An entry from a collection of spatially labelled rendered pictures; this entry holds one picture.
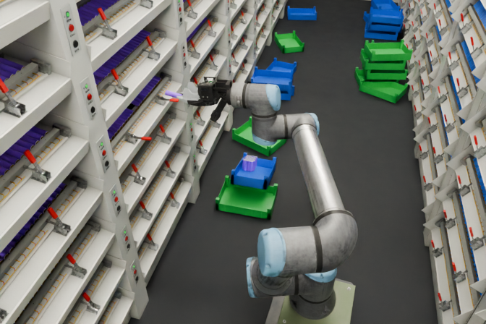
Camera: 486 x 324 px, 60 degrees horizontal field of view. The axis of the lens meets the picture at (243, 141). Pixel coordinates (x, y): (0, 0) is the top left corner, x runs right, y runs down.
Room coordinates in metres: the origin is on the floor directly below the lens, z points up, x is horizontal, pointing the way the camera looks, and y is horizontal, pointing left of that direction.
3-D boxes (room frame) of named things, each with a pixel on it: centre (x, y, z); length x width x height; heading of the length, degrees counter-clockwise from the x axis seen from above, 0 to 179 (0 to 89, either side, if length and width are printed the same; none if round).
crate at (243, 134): (2.22, -0.11, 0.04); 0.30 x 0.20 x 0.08; 51
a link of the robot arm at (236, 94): (1.29, 0.02, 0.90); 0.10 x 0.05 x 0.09; 166
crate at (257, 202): (1.66, -0.02, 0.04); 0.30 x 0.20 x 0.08; 76
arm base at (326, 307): (1.00, -0.28, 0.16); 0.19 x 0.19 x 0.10
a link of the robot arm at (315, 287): (0.99, -0.27, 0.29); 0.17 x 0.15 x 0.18; 93
